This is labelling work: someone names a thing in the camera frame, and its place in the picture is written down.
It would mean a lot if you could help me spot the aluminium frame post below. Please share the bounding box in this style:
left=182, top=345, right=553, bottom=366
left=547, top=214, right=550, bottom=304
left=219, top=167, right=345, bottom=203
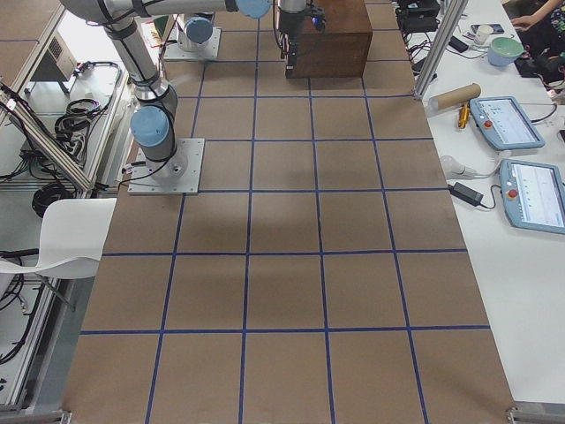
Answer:
left=414, top=0, right=468, bottom=100

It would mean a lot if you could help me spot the upper teach pendant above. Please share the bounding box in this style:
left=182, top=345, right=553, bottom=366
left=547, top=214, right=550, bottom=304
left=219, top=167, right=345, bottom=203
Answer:
left=469, top=96, right=546, bottom=151

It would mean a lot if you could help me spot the teach pendant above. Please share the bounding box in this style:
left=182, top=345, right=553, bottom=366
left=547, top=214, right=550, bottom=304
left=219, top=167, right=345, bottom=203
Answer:
left=469, top=96, right=546, bottom=151
left=499, top=159, right=564, bottom=234

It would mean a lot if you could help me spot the white light bulb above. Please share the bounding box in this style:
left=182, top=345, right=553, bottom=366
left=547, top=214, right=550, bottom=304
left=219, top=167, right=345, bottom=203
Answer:
left=440, top=155, right=477, bottom=178

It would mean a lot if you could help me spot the lower teach pendant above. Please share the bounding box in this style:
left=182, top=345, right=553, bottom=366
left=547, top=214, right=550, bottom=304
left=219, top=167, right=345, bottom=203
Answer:
left=499, top=159, right=564, bottom=234

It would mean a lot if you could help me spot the dark wooden drawer cabinet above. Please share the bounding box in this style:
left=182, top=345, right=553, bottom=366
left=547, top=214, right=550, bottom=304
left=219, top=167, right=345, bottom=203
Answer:
left=285, top=0, right=373, bottom=79

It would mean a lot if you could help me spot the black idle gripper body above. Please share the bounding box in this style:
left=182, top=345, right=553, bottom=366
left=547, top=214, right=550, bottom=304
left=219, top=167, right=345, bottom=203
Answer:
left=276, top=8, right=326, bottom=66

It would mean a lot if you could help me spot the green bowl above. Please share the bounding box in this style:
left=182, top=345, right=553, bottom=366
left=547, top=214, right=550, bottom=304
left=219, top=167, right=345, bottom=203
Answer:
left=486, top=37, right=524, bottom=67

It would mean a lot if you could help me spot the person's hand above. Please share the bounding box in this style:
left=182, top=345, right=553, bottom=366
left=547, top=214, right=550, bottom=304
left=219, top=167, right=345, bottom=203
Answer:
left=511, top=15, right=538, bottom=31

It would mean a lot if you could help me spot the white paper cup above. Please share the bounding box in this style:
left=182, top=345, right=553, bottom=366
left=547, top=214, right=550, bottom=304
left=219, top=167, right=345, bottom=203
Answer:
left=473, top=24, right=493, bottom=47

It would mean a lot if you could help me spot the brown paper grid mat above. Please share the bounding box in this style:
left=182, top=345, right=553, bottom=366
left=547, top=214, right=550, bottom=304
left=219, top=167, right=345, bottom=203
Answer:
left=63, top=1, right=513, bottom=423

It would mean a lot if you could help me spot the black power adapter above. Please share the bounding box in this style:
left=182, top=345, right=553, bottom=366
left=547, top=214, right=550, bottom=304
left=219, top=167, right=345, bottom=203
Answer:
left=448, top=182, right=484, bottom=207

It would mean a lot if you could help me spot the yellow tool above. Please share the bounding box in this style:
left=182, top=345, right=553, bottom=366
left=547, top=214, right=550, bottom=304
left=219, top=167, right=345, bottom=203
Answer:
left=457, top=102, right=470, bottom=129

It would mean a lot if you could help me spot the white paper sheet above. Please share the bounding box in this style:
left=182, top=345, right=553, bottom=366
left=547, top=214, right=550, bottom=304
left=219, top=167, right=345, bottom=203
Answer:
left=1, top=198, right=117, bottom=279

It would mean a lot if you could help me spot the cardboard tube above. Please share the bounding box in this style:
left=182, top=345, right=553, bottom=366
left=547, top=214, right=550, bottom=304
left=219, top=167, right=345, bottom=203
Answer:
left=428, top=83, right=481, bottom=111

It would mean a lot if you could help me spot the black phone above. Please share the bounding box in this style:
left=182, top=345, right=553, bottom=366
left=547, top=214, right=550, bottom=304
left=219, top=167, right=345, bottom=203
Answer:
left=448, top=36, right=469, bottom=53

